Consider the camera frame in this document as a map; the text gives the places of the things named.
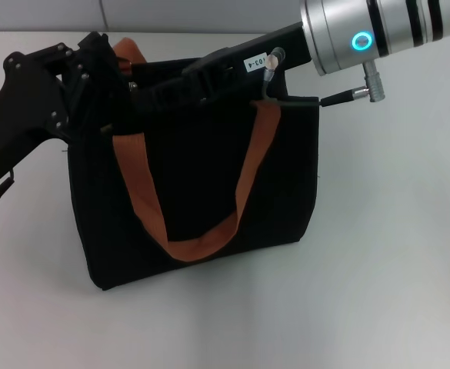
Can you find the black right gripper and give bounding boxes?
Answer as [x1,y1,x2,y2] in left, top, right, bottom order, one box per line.
[181,21,313,85]

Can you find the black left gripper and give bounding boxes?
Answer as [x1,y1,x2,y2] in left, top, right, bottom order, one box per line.
[0,32,133,186]

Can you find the black food bag orange handles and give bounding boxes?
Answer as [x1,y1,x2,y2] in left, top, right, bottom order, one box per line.
[65,37,322,292]

